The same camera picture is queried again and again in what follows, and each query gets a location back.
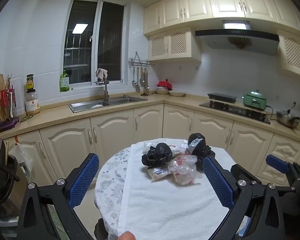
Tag purple chopstick holder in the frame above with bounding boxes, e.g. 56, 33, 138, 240
0, 117, 19, 132

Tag crumpled clear plastic wrap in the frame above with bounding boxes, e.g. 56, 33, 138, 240
171, 141, 190, 159
143, 140, 157, 153

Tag floral tablecloth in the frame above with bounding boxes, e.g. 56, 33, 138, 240
94, 142, 133, 233

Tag black power cable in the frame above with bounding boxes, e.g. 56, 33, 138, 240
266, 102, 297, 121

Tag beige kitchen countertop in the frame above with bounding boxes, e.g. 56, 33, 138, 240
0, 92, 300, 140

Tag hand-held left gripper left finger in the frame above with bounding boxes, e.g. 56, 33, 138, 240
16, 153, 100, 240

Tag black kitchen appliance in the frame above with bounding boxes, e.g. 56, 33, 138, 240
0, 136, 20, 215

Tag black range hood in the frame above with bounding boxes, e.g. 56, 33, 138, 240
195, 20, 280, 56

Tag large lattice door cabinet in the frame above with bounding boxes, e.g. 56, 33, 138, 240
276, 29, 300, 79

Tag small lattice door cabinet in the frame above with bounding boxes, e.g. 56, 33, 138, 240
148, 27, 202, 64

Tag dark sauce bottle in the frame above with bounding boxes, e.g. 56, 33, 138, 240
26, 74, 35, 90

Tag clear plastic bag red print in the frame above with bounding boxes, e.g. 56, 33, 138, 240
168, 154, 203, 185

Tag round table with white towel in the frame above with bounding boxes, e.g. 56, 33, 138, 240
117, 138, 243, 240

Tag green electric pot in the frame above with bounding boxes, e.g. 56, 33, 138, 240
242, 89, 267, 110

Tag steel pot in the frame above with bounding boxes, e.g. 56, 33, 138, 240
276, 109, 300, 128

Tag steel faucet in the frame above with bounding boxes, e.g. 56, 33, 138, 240
96, 69, 110, 102

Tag kitchen window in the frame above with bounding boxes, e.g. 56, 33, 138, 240
63, 0, 126, 88

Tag hanging clear plastic bag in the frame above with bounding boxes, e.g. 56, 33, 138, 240
9, 142, 34, 178

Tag black plastic bag grey patch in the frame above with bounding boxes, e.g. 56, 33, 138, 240
187, 132, 215, 165

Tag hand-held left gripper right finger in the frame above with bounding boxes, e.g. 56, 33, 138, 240
202, 155, 285, 240

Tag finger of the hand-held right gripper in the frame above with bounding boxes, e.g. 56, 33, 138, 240
266, 154, 300, 187
231, 164, 262, 182

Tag black grill tray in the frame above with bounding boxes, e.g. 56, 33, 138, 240
207, 93, 237, 103

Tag dark table base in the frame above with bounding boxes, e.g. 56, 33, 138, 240
94, 217, 108, 240

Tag wall utensil rack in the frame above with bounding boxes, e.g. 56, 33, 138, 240
129, 52, 156, 68

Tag cloth on faucet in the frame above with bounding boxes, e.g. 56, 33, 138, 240
95, 68, 108, 80

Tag cream kitchen cabinets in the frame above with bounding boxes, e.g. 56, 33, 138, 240
0, 100, 300, 198
143, 0, 300, 36

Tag small white packet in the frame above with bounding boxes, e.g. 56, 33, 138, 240
150, 167, 172, 180

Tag cream upper kitchen cabinets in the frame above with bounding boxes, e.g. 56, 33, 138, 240
143, 0, 300, 36

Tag red pot lid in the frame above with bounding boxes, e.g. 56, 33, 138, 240
157, 79, 173, 90

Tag steel double sink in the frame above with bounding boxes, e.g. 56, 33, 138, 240
69, 95, 148, 113

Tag person's left hand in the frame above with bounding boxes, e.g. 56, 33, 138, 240
120, 231, 136, 240

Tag crumpled black plastic bag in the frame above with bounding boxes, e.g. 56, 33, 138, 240
141, 142, 173, 167

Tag cream lower kitchen cabinets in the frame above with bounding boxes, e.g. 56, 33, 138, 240
0, 100, 300, 198

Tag green bottle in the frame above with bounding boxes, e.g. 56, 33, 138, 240
59, 69, 70, 92

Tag black glass cooktop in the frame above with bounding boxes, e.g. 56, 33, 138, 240
199, 101, 271, 125

